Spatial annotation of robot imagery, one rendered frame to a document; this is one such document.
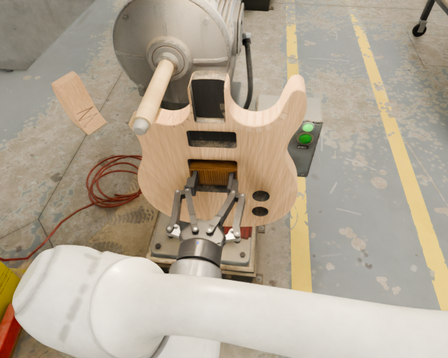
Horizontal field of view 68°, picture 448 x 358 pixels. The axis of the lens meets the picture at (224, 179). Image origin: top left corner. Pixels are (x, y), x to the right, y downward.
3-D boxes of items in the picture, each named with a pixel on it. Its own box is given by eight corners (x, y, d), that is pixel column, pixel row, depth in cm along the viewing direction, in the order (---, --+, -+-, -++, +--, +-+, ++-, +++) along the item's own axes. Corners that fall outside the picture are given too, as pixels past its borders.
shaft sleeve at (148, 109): (156, 68, 68) (161, 57, 66) (170, 77, 69) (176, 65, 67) (129, 125, 56) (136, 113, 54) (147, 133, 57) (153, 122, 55)
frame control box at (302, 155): (237, 131, 113) (240, 62, 93) (301, 136, 111) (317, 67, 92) (230, 187, 97) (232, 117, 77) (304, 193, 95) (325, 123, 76)
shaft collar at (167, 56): (153, 64, 69) (162, 47, 66) (173, 75, 71) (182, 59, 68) (151, 69, 68) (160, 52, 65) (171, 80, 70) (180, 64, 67)
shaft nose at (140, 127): (132, 125, 56) (137, 116, 55) (146, 131, 57) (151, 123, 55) (129, 133, 55) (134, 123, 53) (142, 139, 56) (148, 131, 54)
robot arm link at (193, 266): (221, 315, 54) (225, 280, 58) (218, 293, 48) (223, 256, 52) (167, 309, 55) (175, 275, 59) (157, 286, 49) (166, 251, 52)
